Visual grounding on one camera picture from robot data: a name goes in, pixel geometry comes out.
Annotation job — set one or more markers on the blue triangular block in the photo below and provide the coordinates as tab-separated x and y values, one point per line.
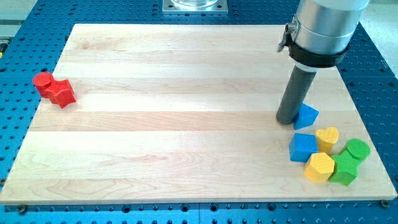
306	116

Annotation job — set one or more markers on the red cylinder block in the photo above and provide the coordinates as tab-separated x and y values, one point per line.
42	81

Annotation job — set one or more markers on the green cylinder block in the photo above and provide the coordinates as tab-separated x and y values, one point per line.
358	149

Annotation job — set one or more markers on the yellow hexagon block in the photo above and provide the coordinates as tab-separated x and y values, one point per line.
319	167

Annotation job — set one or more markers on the green star block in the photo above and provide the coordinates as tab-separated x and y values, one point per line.
346	168

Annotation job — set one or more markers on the blue perforated metal table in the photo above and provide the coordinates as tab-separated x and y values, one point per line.
39	43

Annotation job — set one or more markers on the blue cube block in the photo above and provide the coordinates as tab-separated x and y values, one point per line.
302	146

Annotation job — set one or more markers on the yellow heart block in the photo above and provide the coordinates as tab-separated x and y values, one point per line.
326	139

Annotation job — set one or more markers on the light wooden board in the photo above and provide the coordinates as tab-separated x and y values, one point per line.
172	113

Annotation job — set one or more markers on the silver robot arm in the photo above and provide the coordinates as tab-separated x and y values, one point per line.
319	34

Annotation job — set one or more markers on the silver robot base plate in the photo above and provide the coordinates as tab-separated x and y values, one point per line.
194	6

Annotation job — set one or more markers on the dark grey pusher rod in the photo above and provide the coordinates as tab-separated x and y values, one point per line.
295	92

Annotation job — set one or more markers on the red star block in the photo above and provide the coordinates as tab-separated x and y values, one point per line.
60	93

